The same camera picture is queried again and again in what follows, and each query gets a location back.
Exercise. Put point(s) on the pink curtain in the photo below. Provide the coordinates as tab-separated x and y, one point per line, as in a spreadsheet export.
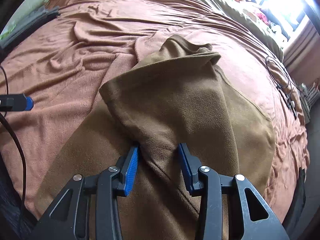
302	50

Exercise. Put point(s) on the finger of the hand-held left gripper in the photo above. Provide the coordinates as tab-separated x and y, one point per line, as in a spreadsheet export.
28	103

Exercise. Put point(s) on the black folded clothes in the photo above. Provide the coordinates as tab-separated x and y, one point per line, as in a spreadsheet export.
301	187

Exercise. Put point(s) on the brown printed t-shirt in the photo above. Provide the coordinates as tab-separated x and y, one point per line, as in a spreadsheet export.
175	92

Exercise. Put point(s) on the green packet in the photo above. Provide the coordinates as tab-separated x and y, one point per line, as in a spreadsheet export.
6	31

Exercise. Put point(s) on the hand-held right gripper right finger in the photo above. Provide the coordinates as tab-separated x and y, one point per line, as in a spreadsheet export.
186	170

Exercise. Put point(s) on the grey folded clothes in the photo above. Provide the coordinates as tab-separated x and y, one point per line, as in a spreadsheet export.
27	27

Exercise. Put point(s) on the beige duvet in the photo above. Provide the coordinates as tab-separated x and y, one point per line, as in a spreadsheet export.
225	5

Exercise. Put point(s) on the rust brown blanket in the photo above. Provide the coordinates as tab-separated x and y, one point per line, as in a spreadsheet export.
75	55

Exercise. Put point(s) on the black rectangular frame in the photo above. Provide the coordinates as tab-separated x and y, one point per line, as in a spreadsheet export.
292	105
280	90

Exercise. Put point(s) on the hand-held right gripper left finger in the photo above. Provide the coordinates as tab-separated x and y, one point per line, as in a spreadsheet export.
131	170

